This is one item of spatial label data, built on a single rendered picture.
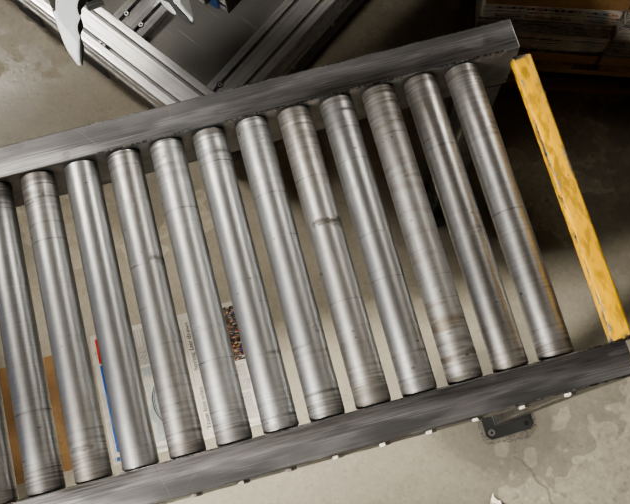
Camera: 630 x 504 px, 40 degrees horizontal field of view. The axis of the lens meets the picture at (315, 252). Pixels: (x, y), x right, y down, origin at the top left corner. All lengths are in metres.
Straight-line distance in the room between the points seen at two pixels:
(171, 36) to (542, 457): 1.25
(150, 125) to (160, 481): 0.51
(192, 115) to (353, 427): 0.51
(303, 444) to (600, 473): 1.01
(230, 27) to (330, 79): 0.76
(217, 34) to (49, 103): 0.50
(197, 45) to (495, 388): 1.15
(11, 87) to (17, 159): 1.01
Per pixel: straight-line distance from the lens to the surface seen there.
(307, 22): 2.02
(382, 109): 1.29
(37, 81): 2.33
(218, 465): 1.19
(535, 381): 1.21
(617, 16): 1.96
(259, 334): 1.20
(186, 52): 2.03
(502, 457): 2.01
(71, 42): 0.87
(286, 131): 1.29
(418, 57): 1.33
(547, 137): 1.29
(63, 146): 1.33
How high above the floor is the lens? 1.98
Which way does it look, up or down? 75 degrees down
